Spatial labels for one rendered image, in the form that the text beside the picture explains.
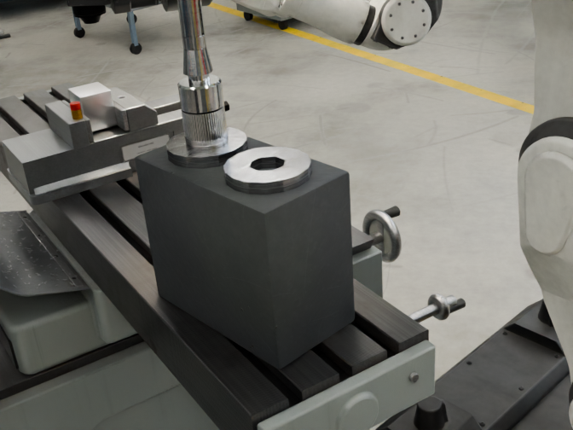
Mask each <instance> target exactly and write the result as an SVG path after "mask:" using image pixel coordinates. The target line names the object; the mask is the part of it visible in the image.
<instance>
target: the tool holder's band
mask: <svg viewBox="0 0 573 430"><path fill-rule="evenodd" d="M177 87H178V92H179V94H181V95H182V96H191V97H197V96H209V95H212V94H215V93H217V92H218V91H220V90H221V89H222V80H221V79H220V78H219V77H218V76H216V75H212V74H210V80H209V81H207V82H205V83H202V84H191V83H189V82H188V77H186V78H183V79H181V80H180V81H179V83H178V84H177Z"/></svg>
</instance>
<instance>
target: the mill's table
mask: <svg viewBox="0 0 573 430"><path fill-rule="evenodd" d="M74 87H75V86H73V85H72V84H70V83H65V84H58V85H55V86H51V90H44V89H41V90H34V91H30V92H27V93H24V94H23V96H21V97H17V96H9V97H5V98H2V99H0V171H1V173H2V174H3V175H4V176H5V177H6V178H7V179H8V180H9V181H10V183H11V184H12V185H13V186H14V187H15V189H16V190H17V191H18V192H19V193H20V195H21V196H22V197H23V198H24V199H25V201H26V202H27V203H28V204H29V205H30V207H31V208H32V209H33V210H34V212H35V213H36V214H37V215H38V216H39V217H40V218H41V219H42V220H43V222H44V223H45V224H46V225H47V226H48V227H49V229H50V230H51V231H52V232H53V233H54V235H55V236H56V237H57V238H58V240H59V241H60V242H61V243H62V244H63V246H64V247H65V248H66V249H67V251H68V252H69V253H70V254H71V255H72V256H73V257H74V258H75V259H76V260H77V261H78V263H79V264H80V265H81V266H82V268H83V269H84V270H85V271H86V272H87V274H88V275H89V276H90V277H91V279H92V280H93V281H94V282H95V283H96V285H97V286H98V287H99V288H100V289H101V290H102V292H103V293H104V294H105V295H106V296H107V297H108V298H109V299H110V300H111V302H112V303H113V304H114V305H115V307H116V308H117V309H118V310H119V311H120V313H121V314H122V315H123V316H124V318H125V319H126V320H127V321H128V322H129V323H130V325H131V326H132V327H133V328H134V329H135V331H136V332H137V333H138V334H139V335H140V336H141V337H142V338H143V339H144V341H145V342H146V343H147V344H148V346H149V347H150V348H151V349H152V350H153V352H154V353H155V354H156V355H157V356H158V357H159V359H160V360H161V361H162V362H163V364H164V365H165V366H166V367H167V368H168V370H169V371H170V372H171V373H172V374H173V375H174V376H175V377H176V378H177V380H178V381H179V382H180V383H181V384H182V386H183V387H184V388H185V389H186V390H187V392H188V393H189V394H190V395H191V396H192V398H193V399H194V400H195V401H196V403H197V404H198V405H199V406H200V407H201V409H202V410H203V411H204V412H205V413H206V414H207V415H208V416H209V417H210V418H211V420H212V421H213V422H214V423H215V424H216V426H217V427H218V428H219V429H220V430H369V429H370V428H371V427H374V426H376V425H377V424H379V423H381V422H382V421H385V420H387V419H388V418H390V417H392V416H394V415H396V414H397V413H399V412H401V411H403V410H405V409H407V408H408V407H410V406H412V405H414V404H417V403H418V402H419V401H421V400H423V399H425V398H428V397H429V396H431V395H432V394H433V393H434V392H435V358H436V347H435V345H433V344H432V343H431V342H430V341H429V330H428V329H427V328H425V327H424V326H422V325H421V324H419V323H418V322H416V321H415V320H414V319H412V318H411V317H409V316H408V315H406V314H405V313H403V312H402V311H400V310H398V309H397V308H396V307H395V306H394V305H392V304H390V303H389V302H387V301H386V300H384V299H383V298H381V297H380V296H378V295H377V294H376V293H374V292H373V291H371V290H370V289H369V288H367V287H365V286H364V285H362V284H361V283H359V282H358V281H357V280H356V279H354V278H353V280H354V302H355V320H354V321H353V322H351V323H350V324H348V325H347V326H345V327H344V328H342V329H340V330H339V331H338V332H336V333H335V334H333V335H331V336H330V337H328V338H327V339H325V340H324V341H322V342H321V343H320V344H318V345H317V346H315V347H313V348H312V349H310V350H309V351H307V352H306V353H305V354H303V355H302V356H300V357H298V358H297V359H295V360H294V361H292V362H291V363H289V364H288V365H287V366H285V367H284V368H282V369H277V368H276V367H274V366H272V365H271V364H269V363H267V362H265V361H264V360H263V359H261V358H260V357H258V356H256V355H254V354H253V353H251V352H249V351H248V350H247V349H245V348H243V347H242V346H240V345H238V344H236V343H235V342H233V341H232V340H230V339H229V338H227V337H225V336H224V335H222V334H220V333H218V332H217V331H216V330H215V329H213V328H211V327H209V326H208V325H206V324H204V323H203V322H201V321H200V320H198V319H197V318H195V317H193V316H191V315H190V314H188V313H187V312H186V311H183V310H182V309H180V308H179V307H177V306H175V305H173V304H172V303H171V302H169V301H168V300H166V299H164V298H162V297H161V296H159V293H158V288H157V283H156V278H155V273H154V268H153V259H152V254H151V249H150V244H149V239H148V230H147V225H146V220H145V215H144V210H143V205H142V196H141V191H140V186H139V181H138V176H137V171H133V172H132V175H133V177H128V178H125V179H122V180H119V181H116V182H113V183H109V184H105V185H102V186H100V187H96V188H93V189H89V190H85V191H83V192H80V193H76V194H74V195H69V196H66V197H63V198H60V199H57V200H53V201H49V202H46V203H43V204H40V205H32V204H31V203H30V202H29V201H28V199H27V198H26V197H25V196H24V195H23V194H22V193H21V192H20V190H19V189H18V188H17V187H16V186H15V184H14V183H13V182H12V181H11V179H10V178H9V174H8V170H7V169H8V168H9V166H8V162H7V160H6V156H5V153H4V149H3V143H2V141H3V140H7V139H10V138H14V137H20V136H23V135H26V134H30V133H33V132H37V131H42V130H46V129H49V121H48V117H47V113H46V109H45V106H44V104H47V103H51V102H57V101H63V100H65V101H66V102H68V103H69V104H70V103H71V101H70V96H69V93H68V89H71V88H74Z"/></svg>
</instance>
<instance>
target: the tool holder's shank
mask: <svg viewBox="0 0 573 430"><path fill-rule="evenodd" d="M177 6H178V13H179V19H180V26H181V32H182V44H183V74H184V75H187V76H188V82H189V83H191V84H202V83H205V82H207V81H209V80H210V73H211V72H212V71H213V69H212V65H211V60H210V56H209V53H208V50H207V47H206V40H205V28H204V20H203V13H202V6H201V0H177Z"/></svg>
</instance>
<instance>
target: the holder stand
mask: <svg viewBox="0 0 573 430"><path fill-rule="evenodd" d="M227 131H228V141H227V142H226V143H225V144H223V145H221V146H219V147H216V148H209V149H195V148H190V147H189V146H187V145H186V142H185V136H184V131H183V132H181V133H179V134H177V135H175V136H173V137H172V138H171V139H170V140H169V141H168V142H167V144H166V145H165V146H162V147H160V148H156V149H154V150H151V151H149V152H146V153H145V154H140V155H138V156H136V157H135V162H136V171H137V176H138V181H139V186H140V191H141V196H142V205H143V210H144V215H145V220H146V225H147V230H148V239H149V244H150V249H151V254H152V259H153V268H154V273H155V278H156V283H157V288H158V293H159V296H161V297H162V298H164V299H166V300H168V301H169V302H171V303H172V304H173V305H175V306H177V307H179V308H180V309H182V310H183V311H186V312H187V313H188V314H190V315H191V316H193V317H195V318H197V319H198V320H200V321H201V322H203V323H204V324H206V325H208V326H209V327H211V328H213V329H215V330H216V331H217V332H218V333H220V334H222V335H224V336H225V337H227V338H229V339H230V340H232V341H233V342H235V343H236V344H238V345H240V346H242V347H243V348H245V349H247V350H248V351H249V352H251V353H253V354H254V355H256V356H258V357H260V358H261V359H263V360H264V361H265V362H267V363H269V364H271V365H272V366H274V367H276V368H277V369H282V368H284V367H285V366H287V365H288V364H289V363H291V362H292V361H294V360H295V359H297V358H298V357H300V356H302V355H303V354H305V353H306V352H307V351H309V350H310V349H312V348H313V347H315V346H317V345H318V344H320V343H321V342H322V341H324V340H325V339H327V338H328V337H330V336H331V335H333V334H335V333H336V332H338V331H339V330H340V329H342V328H344V327H345V326H347V325H348V324H350V323H352V322H353V321H354V320H355V302H354V280H353V258H352V235H351V214H350V174H349V173H348V172H347V171H345V170H342V169H339V168H338V167H335V166H330V165H328V164H325V163H322V162H320V161H317V160H313V159H311V158H310V157H309V156H308V155H307V154H306V153H304V152H302V151H300V150H298V149H295V148H287V147H276V146H273V145H271V144H268V143H266V142H261V141H259V140H256V139H253V138H250V137H247V136H246V134H245V133H244V132H243V131H240V130H238V129H235V128H231V127H227Z"/></svg>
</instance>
